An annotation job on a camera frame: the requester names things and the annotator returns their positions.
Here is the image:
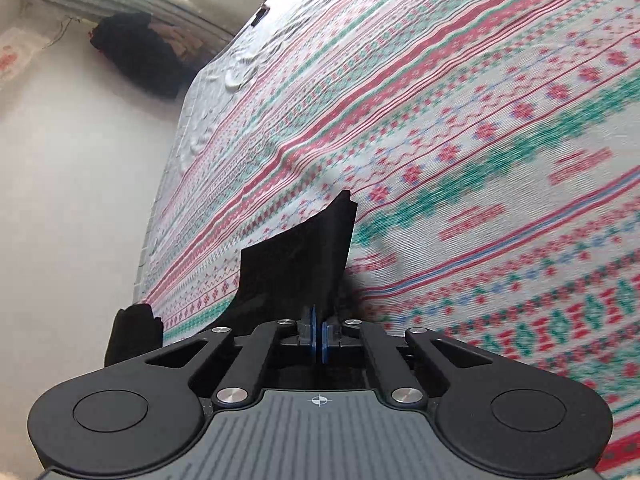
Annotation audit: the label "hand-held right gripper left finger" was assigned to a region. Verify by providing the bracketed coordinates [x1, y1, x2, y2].
[145, 304, 318, 407]

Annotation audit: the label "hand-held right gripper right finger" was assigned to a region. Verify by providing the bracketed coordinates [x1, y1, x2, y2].
[321, 317, 493, 406]

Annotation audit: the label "black pants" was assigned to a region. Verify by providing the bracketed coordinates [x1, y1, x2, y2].
[104, 189, 366, 392]

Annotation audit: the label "patterned woven blanket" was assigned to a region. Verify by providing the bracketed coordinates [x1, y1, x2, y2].
[140, 0, 640, 480]

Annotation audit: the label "beige hanging clothing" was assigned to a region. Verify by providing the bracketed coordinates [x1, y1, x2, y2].
[150, 21, 207, 59]

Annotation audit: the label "black hanging clothing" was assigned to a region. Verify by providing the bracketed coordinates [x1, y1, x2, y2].
[89, 11, 202, 100]

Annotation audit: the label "red printed wall hanging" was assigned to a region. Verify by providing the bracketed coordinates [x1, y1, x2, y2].
[0, 26, 49, 92]

